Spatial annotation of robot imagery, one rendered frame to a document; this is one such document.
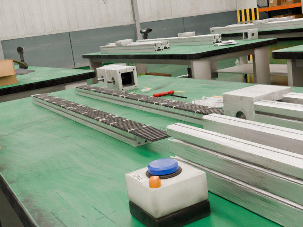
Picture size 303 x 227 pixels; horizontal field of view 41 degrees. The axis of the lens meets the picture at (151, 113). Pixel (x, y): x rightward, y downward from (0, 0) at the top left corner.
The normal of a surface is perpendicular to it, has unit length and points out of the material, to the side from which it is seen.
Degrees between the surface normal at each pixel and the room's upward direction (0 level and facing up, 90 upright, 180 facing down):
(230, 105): 90
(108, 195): 0
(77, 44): 90
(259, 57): 90
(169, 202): 90
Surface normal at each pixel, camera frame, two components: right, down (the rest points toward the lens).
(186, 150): -0.87, 0.22
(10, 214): 0.50, 0.12
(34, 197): -0.13, -0.97
